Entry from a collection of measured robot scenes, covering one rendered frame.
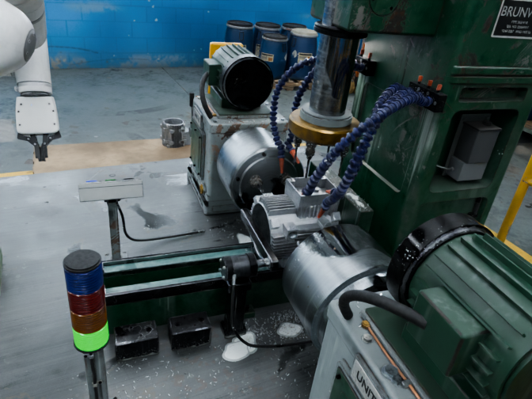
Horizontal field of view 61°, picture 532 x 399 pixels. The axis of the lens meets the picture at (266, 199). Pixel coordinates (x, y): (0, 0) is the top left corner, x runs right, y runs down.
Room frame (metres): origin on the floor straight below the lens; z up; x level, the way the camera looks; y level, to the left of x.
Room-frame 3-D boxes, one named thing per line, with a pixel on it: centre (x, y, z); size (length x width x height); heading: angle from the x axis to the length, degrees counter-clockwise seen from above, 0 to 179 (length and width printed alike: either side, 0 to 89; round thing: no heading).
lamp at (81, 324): (0.58, 0.29, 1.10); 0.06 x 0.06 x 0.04
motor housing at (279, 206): (1.07, -0.09, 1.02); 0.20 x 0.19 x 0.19; 113
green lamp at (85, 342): (0.58, 0.29, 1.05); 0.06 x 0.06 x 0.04
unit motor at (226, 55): (1.64, 0.20, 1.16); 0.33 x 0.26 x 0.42; 23
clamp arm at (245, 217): (1.00, 0.01, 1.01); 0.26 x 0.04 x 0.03; 23
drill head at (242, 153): (1.40, 0.05, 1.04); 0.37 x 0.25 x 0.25; 23
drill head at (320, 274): (0.77, -0.22, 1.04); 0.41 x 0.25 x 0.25; 23
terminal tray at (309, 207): (1.09, -0.12, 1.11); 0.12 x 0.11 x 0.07; 113
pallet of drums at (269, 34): (6.31, 0.17, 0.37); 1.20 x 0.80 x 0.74; 115
